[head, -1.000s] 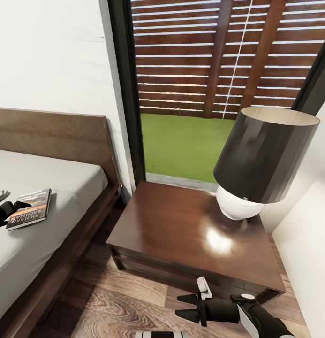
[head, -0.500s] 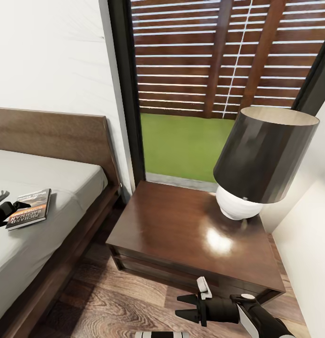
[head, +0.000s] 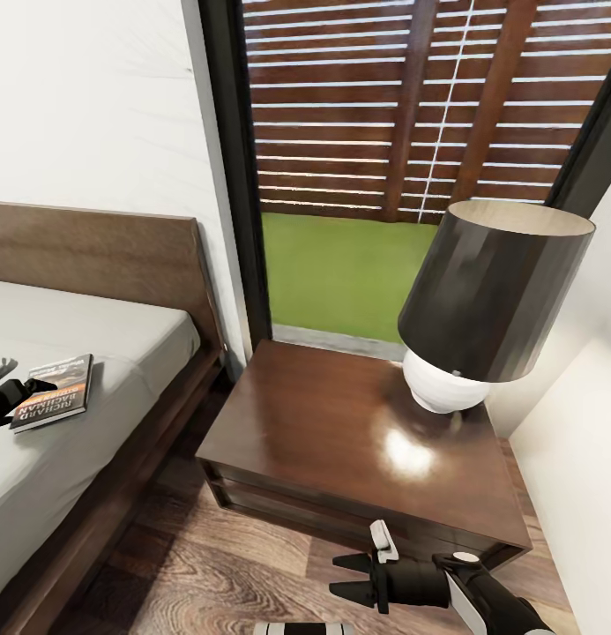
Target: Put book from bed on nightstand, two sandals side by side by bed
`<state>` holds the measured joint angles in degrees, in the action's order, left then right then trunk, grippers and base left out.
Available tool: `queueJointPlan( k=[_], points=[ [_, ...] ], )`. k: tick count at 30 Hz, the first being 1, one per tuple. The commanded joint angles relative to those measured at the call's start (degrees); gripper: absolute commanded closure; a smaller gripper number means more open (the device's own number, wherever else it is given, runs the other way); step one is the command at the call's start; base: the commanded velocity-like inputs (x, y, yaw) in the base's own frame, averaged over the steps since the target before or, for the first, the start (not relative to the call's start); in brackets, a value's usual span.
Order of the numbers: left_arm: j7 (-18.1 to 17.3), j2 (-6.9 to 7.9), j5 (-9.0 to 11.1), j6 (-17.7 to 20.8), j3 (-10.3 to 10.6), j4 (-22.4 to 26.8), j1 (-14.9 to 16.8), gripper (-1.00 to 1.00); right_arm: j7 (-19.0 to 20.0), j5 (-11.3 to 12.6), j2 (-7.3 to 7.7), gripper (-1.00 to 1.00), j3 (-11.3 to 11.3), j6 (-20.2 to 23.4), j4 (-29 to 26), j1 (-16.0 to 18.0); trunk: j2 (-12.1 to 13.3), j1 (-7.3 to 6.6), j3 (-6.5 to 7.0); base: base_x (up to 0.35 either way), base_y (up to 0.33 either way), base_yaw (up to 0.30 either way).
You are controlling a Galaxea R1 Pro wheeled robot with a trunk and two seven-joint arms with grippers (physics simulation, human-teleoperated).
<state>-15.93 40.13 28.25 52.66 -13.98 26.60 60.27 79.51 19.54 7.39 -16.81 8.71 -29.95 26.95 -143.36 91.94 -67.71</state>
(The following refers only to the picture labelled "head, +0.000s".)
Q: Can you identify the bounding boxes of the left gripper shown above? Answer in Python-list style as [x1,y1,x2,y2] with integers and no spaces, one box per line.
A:
[0,379,57,427]

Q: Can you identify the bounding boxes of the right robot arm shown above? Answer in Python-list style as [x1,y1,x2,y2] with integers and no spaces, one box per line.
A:
[329,519,556,635]

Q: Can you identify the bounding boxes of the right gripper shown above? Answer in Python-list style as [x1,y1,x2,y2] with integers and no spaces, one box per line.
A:
[329,548,425,615]

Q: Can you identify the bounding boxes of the hardback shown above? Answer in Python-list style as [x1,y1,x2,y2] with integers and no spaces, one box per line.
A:
[10,354,94,434]

